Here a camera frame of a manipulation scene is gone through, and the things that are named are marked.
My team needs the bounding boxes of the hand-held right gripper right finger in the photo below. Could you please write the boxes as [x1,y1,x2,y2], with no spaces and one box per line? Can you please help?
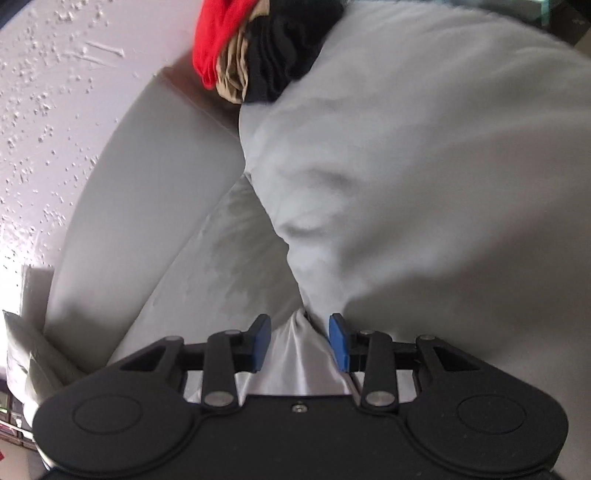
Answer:
[327,313,486,411]

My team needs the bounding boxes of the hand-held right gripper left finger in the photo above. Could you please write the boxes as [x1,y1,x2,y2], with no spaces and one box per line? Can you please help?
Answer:
[109,314,272,411]

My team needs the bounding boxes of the light grey garment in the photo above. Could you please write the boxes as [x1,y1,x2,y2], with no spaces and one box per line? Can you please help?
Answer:
[185,0,591,398]

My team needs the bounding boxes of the grey sofa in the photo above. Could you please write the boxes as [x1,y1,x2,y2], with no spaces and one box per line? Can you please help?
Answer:
[44,68,306,370]

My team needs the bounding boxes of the white cloth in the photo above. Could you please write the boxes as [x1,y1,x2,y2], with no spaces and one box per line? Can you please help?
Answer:
[2,267,94,403]

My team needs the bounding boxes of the beige garment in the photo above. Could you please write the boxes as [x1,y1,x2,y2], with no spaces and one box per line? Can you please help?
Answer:
[216,0,274,105]

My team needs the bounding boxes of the black garment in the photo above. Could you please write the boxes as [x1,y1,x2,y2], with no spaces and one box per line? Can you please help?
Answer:
[241,0,348,104]

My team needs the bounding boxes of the red garment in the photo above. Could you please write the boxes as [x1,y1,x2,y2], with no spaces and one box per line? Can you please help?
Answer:
[192,0,260,90]

